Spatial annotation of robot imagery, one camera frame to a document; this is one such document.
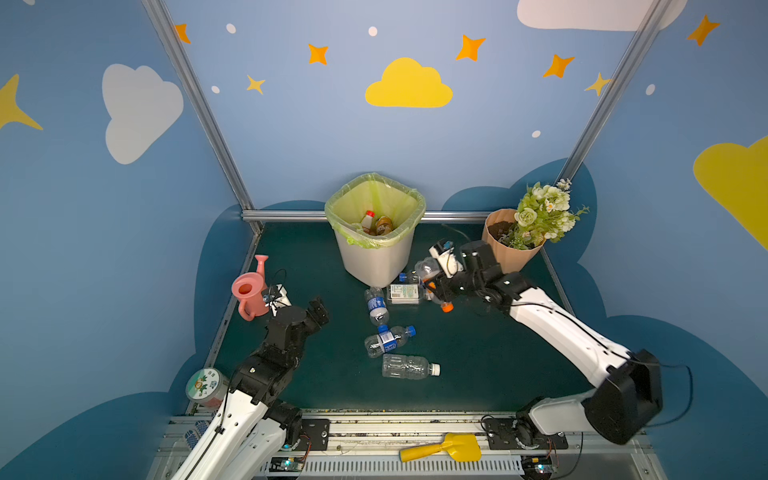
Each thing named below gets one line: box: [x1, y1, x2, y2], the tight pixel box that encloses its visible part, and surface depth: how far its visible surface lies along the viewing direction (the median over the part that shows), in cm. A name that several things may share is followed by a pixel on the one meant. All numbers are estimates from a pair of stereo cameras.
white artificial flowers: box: [498, 178, 590, 250], surface depth 90 cm
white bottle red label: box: [362, 210, 376, 234], surface depth 106 cm
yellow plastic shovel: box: [400, 432, 482, 463], surface depth 73 cm
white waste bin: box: [325, 202, 426, 289], surface depth 92 cm
